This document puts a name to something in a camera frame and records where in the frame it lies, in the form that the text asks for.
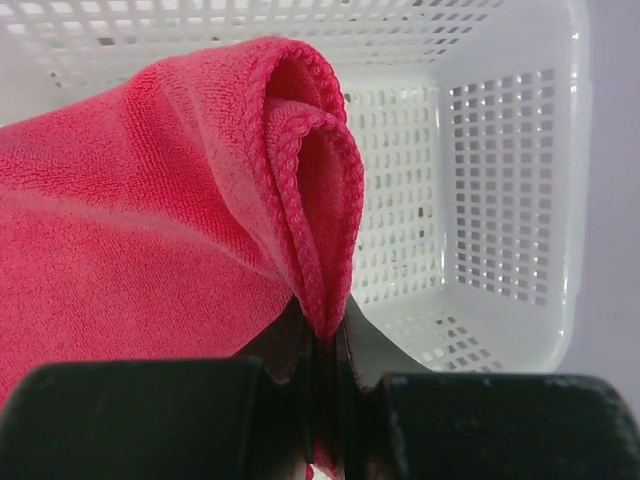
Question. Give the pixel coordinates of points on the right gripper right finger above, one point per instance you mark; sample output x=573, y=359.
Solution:
x=399, y=420

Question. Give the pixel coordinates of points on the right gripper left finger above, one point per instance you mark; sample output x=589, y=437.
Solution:
x=242, y=417

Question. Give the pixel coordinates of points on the pink microfiber towel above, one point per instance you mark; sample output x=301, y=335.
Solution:
x=176, y=214

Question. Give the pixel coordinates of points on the white perforated plastic basket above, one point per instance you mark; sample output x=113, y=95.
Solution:
x=473, y=119

